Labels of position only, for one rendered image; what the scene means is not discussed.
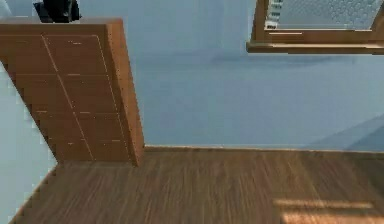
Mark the brown wooden chest of drawers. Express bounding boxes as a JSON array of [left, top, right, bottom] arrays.
[[0, 18, 146, 167]]

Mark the wooden framed window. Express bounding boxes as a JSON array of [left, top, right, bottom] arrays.
[[246, 0, 384, 56]]

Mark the black object on chest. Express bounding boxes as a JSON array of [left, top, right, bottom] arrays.
[[33, 0, 82, 24]]

